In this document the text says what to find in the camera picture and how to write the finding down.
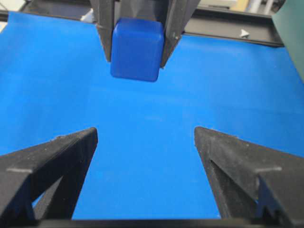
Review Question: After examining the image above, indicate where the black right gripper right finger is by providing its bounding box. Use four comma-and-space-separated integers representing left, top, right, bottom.
194, 126, 304, 225

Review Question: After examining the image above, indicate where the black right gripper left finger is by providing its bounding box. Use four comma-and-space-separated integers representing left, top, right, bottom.
0, 127, 98, 225

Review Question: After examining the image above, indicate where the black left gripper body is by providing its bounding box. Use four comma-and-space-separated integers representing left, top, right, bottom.
114, 0, 169, 23

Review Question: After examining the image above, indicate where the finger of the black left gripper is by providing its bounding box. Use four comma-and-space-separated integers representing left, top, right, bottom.
90, 0, 115, 62
160, 0, 200, 68

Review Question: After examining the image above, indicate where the blue block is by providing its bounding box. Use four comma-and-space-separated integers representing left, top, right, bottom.
110, 18, 164, 82

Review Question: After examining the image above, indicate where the blue table mat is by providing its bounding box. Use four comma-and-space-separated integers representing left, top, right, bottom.
0, 12, 304, 219

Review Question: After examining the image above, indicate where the green backdrop curtain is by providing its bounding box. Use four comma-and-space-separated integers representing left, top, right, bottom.
272, 0, 304, 80

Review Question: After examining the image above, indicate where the black aluminium table frame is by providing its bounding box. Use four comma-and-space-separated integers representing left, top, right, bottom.
0, 0, 284, 47

